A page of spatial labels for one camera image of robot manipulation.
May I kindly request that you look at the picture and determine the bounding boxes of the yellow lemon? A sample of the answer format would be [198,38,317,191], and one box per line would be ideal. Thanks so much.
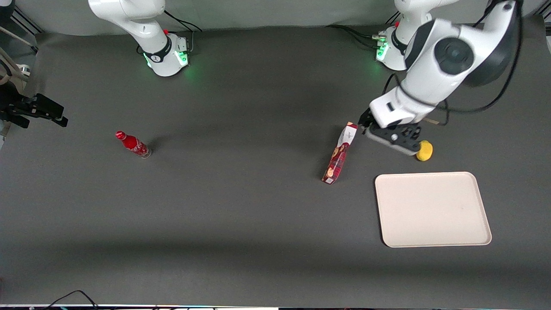
[415,140,433,162]

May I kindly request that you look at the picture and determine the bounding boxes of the black cable at right arm base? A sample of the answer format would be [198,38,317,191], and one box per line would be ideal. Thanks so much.
[164,10,203,53]

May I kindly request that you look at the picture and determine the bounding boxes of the beige cable bundle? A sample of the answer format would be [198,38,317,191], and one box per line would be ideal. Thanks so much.
[0,26,31,87]

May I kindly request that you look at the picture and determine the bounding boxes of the thin black cable loop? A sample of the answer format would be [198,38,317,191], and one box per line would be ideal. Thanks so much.
[42,290,100,310]

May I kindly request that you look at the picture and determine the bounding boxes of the black metal frame rail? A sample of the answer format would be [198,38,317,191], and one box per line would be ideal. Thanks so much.
[9,7,44,35]

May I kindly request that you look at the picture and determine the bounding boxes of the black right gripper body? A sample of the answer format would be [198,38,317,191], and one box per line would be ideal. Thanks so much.
[0,84,37,130]

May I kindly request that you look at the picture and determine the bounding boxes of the red cola bottle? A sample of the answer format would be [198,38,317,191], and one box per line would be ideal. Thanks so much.
[115,130,152,159]

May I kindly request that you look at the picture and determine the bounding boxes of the beige rectangular tray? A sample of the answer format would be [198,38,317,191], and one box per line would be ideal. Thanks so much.
[375,172,492,248]

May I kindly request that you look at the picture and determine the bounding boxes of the black cables at left arm base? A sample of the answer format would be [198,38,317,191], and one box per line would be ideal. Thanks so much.
[326,24,386,49]

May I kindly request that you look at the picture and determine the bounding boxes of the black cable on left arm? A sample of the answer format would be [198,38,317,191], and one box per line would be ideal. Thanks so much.
[382,0,524,126]

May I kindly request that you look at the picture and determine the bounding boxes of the red cookie box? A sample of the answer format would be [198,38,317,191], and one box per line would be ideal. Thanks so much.
[321,122,359,185]

